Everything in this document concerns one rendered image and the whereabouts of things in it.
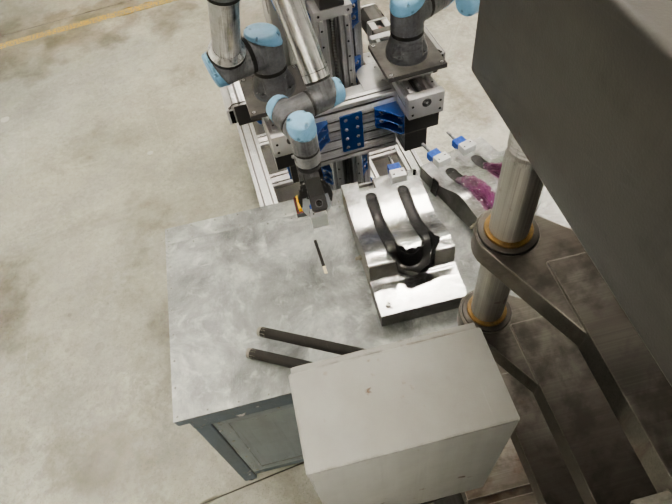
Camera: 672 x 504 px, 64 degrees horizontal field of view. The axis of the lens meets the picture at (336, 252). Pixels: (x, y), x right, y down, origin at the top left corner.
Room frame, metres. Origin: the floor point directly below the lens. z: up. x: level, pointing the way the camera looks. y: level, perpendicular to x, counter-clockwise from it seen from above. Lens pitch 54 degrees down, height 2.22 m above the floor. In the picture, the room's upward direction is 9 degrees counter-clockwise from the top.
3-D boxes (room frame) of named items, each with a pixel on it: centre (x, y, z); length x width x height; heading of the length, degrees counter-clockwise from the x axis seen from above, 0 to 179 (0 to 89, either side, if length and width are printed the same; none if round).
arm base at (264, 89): (1.60, 0.12, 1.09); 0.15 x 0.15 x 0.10
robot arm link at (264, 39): (1.60, 0.13, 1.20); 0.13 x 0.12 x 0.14; 115
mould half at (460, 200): (1.12, -0.55, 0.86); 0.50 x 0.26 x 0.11; 23
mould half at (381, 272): (1.00, -0.20, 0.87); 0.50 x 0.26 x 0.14; 5
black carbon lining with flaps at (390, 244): (1.02, -0.21, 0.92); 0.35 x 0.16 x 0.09; 5
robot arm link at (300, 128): (1.11, 0.04, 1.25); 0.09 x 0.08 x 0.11; 25
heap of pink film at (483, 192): (1.12, -0.54, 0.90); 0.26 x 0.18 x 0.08; 23
